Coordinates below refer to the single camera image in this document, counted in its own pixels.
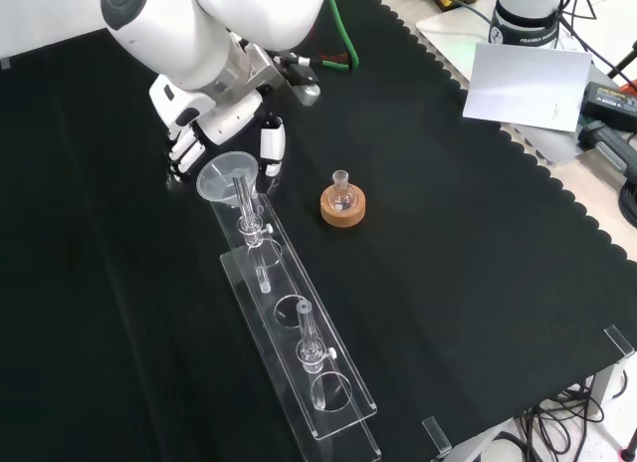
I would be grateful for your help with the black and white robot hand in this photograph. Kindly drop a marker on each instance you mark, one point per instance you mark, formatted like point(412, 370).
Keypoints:
point(219, 121)

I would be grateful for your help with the clear plastic funnel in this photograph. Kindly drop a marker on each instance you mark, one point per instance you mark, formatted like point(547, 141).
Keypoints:
point(224, 178)

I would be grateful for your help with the clear acrylic funnel stand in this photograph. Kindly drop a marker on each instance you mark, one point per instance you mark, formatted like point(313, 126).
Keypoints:
point(298, 342)

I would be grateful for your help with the black cloth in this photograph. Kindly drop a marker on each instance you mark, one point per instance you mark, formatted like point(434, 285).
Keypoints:
point(448, 258)

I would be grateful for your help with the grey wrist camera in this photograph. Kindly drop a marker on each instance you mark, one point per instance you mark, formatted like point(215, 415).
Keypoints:
point(306, 86)

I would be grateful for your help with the grey metal plate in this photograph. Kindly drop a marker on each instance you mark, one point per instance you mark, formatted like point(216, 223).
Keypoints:
point(547, 146)

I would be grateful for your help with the black power adapter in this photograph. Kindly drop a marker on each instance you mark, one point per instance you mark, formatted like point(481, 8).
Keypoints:
point(609, 101)

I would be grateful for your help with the clear cloth clip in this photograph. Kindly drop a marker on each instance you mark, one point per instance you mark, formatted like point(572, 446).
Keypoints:
point(5, 63)
point(437, 437)
point(619, 340)

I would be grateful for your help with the pale grey board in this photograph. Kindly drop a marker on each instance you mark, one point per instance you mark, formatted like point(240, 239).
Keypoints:
point(527, 88)

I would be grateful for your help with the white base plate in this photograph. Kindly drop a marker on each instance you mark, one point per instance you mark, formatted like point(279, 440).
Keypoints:
point(448, 39)

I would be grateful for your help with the small round-bottom glass flask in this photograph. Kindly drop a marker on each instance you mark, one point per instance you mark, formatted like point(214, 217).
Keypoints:
point(342, 195)

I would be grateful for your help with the red and black tripod leg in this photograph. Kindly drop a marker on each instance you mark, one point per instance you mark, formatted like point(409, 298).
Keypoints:
point(622, 64)

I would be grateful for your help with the black and grey device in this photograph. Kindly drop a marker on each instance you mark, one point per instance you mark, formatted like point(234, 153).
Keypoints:
point(612, 146)

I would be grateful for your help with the grey table leg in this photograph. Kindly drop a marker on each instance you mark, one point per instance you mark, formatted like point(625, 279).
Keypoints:
point(604, 387)

